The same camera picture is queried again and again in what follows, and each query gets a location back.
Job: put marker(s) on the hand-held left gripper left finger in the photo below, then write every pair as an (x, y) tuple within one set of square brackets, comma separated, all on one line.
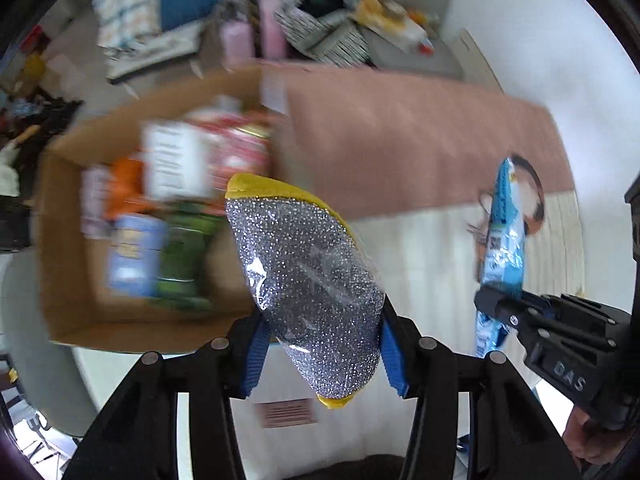
[(252, 360)]

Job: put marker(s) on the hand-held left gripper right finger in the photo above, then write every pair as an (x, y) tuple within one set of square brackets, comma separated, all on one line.
[(392, 355)]

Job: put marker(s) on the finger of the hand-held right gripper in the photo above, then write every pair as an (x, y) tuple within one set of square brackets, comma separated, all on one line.
[(502, 310), (575, 310)]

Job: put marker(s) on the blue snack packet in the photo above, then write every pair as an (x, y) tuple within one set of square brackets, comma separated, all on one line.
[(505, 230)]

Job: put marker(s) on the silver glitter sponge packet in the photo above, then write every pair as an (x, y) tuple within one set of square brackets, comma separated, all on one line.
[(310, 285)]

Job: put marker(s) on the green snack packet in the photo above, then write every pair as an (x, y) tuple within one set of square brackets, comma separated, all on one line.
[(187, 255)]

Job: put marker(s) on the blue star tissue packet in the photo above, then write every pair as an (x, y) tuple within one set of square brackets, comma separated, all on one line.
[(135, 255)]

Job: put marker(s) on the red snack packet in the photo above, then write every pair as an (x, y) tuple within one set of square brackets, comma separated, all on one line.
[(240, 155)]

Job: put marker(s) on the white towel packet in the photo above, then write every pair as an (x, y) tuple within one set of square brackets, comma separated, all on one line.
[(175, 160)]

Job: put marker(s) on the orange snack packet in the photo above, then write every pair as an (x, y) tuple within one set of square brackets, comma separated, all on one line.
[(127, 185)]

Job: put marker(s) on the purple cloth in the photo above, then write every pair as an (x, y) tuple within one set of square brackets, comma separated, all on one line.
[(95, 200)]

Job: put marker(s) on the cardboard box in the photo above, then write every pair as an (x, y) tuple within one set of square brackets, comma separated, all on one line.
[(65, 220)]

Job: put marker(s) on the person's right hand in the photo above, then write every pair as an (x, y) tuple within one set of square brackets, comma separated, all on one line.
[(587, 440)]

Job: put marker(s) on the person's dark fleece clothing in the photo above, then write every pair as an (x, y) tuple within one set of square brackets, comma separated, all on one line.
[(350, 469)]

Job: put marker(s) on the plain grey chair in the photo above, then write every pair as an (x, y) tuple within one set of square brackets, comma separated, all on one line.
[(35, 350)]

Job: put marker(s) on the grey chair with clutter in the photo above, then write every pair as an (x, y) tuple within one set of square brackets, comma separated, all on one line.
[(420, 57)]

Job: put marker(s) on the small red box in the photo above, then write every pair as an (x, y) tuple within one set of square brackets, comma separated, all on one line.
[(426, 49)]

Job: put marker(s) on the clear plastic bottle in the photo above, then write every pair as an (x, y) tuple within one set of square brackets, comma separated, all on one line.
[(412, 25)]

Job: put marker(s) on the white goose plush toy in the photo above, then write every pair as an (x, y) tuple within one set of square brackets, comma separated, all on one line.
[(10, 175)]

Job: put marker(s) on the folding bed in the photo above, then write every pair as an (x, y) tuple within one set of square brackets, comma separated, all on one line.
[(150, 57)]

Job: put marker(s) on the black folded stroller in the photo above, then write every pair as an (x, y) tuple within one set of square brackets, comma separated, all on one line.
[(45, 115)]

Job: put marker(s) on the pink suitcase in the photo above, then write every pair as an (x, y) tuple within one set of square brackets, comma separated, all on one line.
[(237, 37)]

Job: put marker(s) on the yellow plastic bag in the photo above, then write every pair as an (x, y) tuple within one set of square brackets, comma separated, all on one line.
[(377, 10)]

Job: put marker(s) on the black and white patterned bag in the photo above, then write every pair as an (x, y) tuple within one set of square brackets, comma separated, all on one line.
[(325, 35)]

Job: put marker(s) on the white board leaning on wall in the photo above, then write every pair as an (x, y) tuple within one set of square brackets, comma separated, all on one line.
[(480, 62)]

